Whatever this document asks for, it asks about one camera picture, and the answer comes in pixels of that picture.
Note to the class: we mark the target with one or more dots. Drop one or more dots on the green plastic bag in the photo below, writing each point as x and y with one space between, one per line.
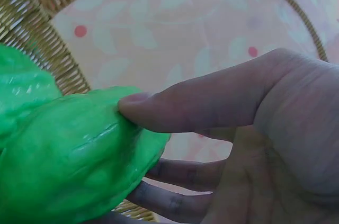
66 150

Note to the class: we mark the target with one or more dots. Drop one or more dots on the person's right thumb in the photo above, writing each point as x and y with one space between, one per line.
190 105

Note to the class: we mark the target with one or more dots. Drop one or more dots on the woven wicker basket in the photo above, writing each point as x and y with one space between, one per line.
34 25

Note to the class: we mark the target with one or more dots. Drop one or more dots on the person's right hand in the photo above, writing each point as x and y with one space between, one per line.
278 160

